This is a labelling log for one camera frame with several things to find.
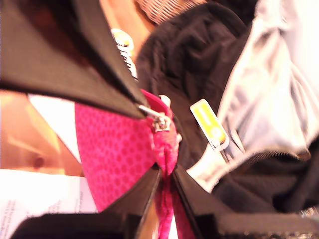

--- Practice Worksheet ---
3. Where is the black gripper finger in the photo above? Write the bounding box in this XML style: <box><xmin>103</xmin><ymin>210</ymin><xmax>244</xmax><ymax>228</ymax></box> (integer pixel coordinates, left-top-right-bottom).
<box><xmin>0</xmin><ymin>0</ymin><xmax>147</xmax><ymax>120</ymax></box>
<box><xmin>57</xmin><ymin>0</ymin><xmax>150</xmax><ymax>110</ymax></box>
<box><xmin>173</xmin><ymin>167</ymin><xmax>250</xmax><ymax>239</ymax></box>
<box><xmin>74</xmin><ymin>166</ymin><xmax>164</xmax><ymax>239</ymax></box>

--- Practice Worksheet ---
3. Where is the pink fabric zip pouch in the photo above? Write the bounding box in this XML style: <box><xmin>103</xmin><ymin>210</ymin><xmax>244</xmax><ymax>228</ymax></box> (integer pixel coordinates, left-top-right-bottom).
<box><xmin>74</xmin><ymin>89</ymin><xmax>197</xmax><ymax>239</ymax></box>

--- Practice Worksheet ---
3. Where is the black white LeRobot sticker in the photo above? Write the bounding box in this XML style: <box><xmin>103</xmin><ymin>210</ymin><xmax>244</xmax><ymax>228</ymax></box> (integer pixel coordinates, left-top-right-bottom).
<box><xmin>111</xmin><ymin>28</ymin><xmax>139</xmax><ymax>82</ymax></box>

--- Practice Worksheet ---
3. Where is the blank white paper sheet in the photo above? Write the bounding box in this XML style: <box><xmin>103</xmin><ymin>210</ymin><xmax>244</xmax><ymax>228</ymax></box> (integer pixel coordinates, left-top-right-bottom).
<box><xmin>27</xmin><ymin>94</ymin><xmax>83</xmax><ymax>164</ymax></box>

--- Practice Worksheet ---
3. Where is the black and grey jacket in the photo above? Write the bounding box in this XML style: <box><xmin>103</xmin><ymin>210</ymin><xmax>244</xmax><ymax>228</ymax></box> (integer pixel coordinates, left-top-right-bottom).
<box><xmin>136</xmin><ymin>0</ymin><xmax>319</xmax><ymax>217</ymax></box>

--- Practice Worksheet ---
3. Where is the printed white paper sheet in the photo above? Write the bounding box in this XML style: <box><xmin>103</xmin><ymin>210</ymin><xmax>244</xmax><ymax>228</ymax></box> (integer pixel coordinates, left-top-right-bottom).
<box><xmin>0</xmin><ymin>169</ymin><xmax>99</xmax><ymax>239</ymax></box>

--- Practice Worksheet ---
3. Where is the orange LeRobot sticker card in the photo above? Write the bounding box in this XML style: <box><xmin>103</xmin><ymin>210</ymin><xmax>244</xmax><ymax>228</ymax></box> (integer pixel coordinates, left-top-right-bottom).
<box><xmin>189</xmin><ymin>99</ymin><xmax>230</xmax><ymax>151</ymax></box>

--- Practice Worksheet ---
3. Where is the wicker basket with handle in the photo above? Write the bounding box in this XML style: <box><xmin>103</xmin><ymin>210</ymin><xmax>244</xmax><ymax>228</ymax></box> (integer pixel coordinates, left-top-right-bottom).
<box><xmin>136</xmin><ymin>0</ymin><xmax>207</xmax><ymax>25</ymax></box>

